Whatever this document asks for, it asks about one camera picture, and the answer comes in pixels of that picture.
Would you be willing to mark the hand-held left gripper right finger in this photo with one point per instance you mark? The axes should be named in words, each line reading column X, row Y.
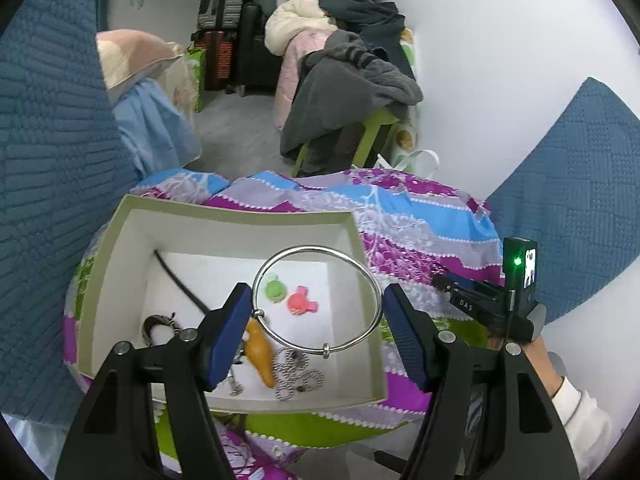
column 406, row 345

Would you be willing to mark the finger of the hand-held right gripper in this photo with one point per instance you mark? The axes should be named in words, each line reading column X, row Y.
column 465, row 284

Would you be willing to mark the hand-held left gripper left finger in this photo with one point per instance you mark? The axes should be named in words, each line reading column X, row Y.
column 227, row 345

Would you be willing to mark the silver bangle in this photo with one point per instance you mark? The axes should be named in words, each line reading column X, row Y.
column 371, row 280

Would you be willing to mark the pale green cardboard box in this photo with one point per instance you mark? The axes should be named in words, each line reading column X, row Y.
column 130, row 270

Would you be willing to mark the person's right forearm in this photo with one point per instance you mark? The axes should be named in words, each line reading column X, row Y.
column 575, row 410

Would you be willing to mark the green charm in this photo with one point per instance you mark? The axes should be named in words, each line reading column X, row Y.
column 274, row 290

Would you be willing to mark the colourful printed blanket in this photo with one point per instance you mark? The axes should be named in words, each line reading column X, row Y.
column 425, row 220

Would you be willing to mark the pink charm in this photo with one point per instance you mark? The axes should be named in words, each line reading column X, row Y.
column 300, row 301

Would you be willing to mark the blue quilted cover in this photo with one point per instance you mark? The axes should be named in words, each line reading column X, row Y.
column 50, row 160
column 565, row 185

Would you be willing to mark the green plastic stool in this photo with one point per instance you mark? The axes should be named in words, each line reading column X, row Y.
column 375, row 122

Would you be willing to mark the grey fleece blanket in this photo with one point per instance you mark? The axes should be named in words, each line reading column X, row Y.
column 340, row 95

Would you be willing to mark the light blue cloth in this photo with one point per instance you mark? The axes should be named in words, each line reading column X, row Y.
column 155, row 125

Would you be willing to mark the pink quilt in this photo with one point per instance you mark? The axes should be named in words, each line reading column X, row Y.
column 292, row 75

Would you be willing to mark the beige printed cloth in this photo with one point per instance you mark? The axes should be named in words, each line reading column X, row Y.
column 182, row 77

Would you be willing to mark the green shopping bag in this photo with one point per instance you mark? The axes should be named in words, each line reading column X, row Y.
column 197, row 75

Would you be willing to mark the red suitcase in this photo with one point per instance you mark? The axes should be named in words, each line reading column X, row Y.
column 215, row 60

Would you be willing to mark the dark navy clothes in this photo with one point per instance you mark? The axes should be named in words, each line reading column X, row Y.
column 365, row 10

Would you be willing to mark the black suitcase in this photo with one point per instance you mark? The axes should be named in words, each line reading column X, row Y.
column 257, row 50

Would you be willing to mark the pink pillow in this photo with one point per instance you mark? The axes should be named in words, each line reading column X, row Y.
column 130, row 55

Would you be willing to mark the cream jacket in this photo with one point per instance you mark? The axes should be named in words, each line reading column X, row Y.
column 295, row 22

